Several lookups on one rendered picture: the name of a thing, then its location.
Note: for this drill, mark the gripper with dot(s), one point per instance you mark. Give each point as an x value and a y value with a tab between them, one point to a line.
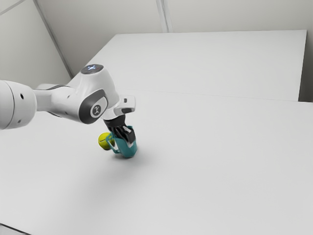
114	123

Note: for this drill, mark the teal faceted mug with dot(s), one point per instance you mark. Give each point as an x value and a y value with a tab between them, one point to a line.
124	148

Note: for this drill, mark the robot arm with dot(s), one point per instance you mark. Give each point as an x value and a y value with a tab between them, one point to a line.
61	98

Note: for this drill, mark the yellow-green tennis ball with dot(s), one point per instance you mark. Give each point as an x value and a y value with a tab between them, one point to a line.
104	141

